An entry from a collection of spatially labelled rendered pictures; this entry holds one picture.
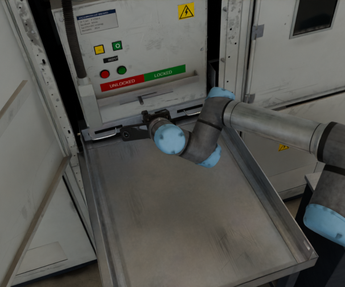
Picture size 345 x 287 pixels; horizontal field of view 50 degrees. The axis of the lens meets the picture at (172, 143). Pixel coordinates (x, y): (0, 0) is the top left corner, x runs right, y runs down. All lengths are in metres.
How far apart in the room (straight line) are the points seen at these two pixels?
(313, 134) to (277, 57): 0.65
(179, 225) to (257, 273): 0.28
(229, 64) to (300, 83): 0.37
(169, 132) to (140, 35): 0.44
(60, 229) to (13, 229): 0.59
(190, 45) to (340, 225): 0.81
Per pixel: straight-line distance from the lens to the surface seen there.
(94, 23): 1.22
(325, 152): 0.86
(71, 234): 1.86
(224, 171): 1.33
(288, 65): 1.53
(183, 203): 1.25
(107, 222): 1.24
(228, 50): 1.37
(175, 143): 0.95
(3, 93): 1.13
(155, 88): 1.35
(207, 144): 1.00
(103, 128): 1.45
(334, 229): 0.82
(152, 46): 1.30
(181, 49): 1.35
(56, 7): 1.20
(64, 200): 1.64
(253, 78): 1.47
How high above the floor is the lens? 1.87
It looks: 46 degrees down
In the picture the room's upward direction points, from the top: 5 degrees counter-clockwise
